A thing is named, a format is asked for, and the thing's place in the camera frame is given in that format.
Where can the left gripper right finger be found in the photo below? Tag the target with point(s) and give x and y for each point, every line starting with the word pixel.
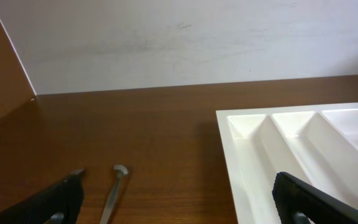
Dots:
pixel 299 202

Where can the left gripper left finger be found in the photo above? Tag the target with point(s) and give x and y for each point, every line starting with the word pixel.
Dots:
pixel 58 203

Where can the small steel teaspoon left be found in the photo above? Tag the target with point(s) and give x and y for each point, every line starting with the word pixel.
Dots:
pixel 78 172

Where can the small steel teaspoon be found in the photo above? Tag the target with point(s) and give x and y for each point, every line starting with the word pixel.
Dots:
pixel 121 171
pixel 78 172

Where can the white plastic cutlery tray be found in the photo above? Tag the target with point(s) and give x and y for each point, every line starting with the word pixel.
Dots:
pixel 317 144

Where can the small steel teaspoon right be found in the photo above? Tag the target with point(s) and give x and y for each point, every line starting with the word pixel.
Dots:
pixel 121 171

